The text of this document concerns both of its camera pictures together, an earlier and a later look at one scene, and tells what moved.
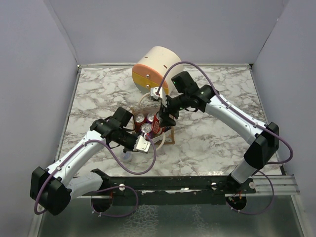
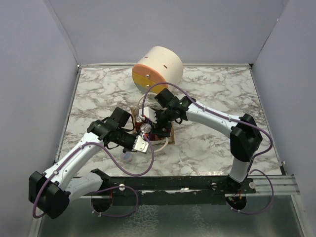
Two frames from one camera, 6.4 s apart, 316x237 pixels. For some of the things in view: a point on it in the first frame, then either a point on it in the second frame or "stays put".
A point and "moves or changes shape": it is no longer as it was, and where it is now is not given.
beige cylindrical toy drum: x=151 y=70 stays put
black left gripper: x=126 y=149 stays put
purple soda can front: x=146 y=128 stays put
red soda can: x=156 y=127 moves or changes shape
